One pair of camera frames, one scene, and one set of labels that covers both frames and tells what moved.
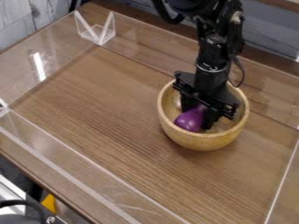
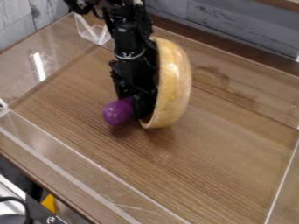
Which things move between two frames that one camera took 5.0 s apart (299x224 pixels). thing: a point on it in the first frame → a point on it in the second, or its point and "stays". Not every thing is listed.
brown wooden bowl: x=216 y=138 → x=174 y=86
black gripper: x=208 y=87 → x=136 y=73
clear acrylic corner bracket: x=98 y=33 stays
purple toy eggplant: x=190 y=120 → x=118 y=112
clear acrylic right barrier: x=285 y=210 stays
